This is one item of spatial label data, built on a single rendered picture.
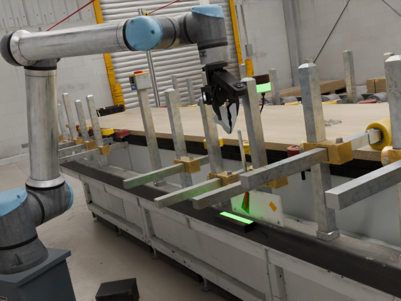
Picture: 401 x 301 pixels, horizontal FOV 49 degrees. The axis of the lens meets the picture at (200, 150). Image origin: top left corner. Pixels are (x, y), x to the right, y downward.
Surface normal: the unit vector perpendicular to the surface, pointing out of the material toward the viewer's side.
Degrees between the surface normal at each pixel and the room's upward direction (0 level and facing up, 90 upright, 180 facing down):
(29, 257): 70
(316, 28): 90
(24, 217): 90
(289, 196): 90
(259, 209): 90
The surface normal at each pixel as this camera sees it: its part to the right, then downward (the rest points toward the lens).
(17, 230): 0.57, 0.06
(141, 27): -0.37, 0.25
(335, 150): -0.83, 0.25
